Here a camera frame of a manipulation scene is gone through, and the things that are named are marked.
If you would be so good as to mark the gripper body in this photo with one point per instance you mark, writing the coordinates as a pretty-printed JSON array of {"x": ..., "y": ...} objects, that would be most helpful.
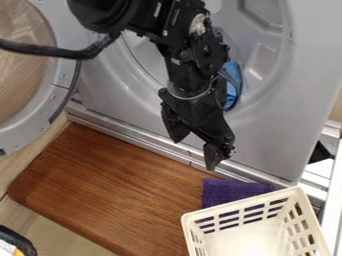
[{"x": 196, "y": 106}]

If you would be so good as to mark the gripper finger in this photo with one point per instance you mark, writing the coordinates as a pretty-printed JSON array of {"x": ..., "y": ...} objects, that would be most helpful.
[
  {"x": 176, "y": 126},
  {"x": 215, "y": 154}
]

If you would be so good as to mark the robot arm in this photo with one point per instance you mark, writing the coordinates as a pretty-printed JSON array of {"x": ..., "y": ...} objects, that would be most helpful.
[{"x": 147, "y": 16}]

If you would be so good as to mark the white basket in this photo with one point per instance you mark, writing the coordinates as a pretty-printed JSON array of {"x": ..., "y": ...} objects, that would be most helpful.
[{"x": 258, "y": 233}]

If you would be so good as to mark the purple cloth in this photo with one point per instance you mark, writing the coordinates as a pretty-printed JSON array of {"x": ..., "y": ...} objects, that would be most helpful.
[{"x": 227, "y": 192}]

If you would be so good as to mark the blue cloth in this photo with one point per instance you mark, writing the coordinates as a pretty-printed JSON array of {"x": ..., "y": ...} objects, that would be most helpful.
[{"x": 232, "y": 86}]

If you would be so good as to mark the washing machine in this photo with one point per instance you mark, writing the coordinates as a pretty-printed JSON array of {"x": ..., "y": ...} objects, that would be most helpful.
[{"x": 267, "y": 83}]

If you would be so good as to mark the black and yellow tool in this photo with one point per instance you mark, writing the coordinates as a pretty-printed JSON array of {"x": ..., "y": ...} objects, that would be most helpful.
[{"x": 13, "y": 243}]

